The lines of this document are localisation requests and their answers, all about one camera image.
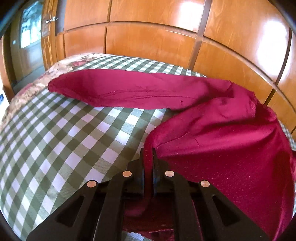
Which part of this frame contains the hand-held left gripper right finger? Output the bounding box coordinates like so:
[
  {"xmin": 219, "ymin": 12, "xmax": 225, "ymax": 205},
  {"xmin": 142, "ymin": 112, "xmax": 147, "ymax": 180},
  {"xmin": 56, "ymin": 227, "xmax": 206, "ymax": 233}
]
[{"xmin": 152, "ymin": 148, "xmax": 270, "ymax": 241}]

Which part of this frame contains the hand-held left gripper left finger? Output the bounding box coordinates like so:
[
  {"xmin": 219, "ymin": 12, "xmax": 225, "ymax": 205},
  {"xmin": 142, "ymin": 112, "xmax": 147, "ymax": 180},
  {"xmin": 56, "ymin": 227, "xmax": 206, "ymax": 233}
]
[{"xmin": 26, "ymin": 148, "xmax": 145, "ymax": 241}]

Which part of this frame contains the dark red cloth garment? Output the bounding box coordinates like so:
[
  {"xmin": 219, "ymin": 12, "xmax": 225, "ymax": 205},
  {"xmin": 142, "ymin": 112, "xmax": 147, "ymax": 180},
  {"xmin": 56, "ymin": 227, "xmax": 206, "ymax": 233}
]
[{"xmin": 47, "ymin": 69, "xmax": 296, "ymax": 241}]

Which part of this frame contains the green checkered bed sheet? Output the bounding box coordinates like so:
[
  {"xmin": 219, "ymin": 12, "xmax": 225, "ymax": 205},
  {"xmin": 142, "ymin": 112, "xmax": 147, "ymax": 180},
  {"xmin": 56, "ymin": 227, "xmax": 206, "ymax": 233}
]
[{"xmin": 0, "ymin": 54, "xmax": 296, "ymax": 241}]

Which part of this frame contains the wooden wardrobe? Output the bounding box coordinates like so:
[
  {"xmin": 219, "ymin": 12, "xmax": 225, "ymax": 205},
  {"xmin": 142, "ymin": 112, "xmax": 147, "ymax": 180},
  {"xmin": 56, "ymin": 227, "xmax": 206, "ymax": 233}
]
[{"xmin": 54, "ymin": 0, "xmax": 296, "ymax": 137}]

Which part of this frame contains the floral bed cover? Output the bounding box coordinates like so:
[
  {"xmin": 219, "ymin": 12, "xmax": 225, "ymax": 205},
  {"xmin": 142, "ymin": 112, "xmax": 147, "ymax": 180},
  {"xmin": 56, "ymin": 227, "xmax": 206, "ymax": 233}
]
[{"xmin": 0, "ymin": 53, "xmax": 111, "ymax": 131}]

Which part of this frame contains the wooden door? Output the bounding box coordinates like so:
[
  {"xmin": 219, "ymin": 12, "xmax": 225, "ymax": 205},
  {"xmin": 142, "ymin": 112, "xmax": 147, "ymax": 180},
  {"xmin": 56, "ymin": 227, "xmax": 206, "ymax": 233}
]
[{"xmin": 40, "ymin": 0, "xmax": 59, "ymax": 70}]

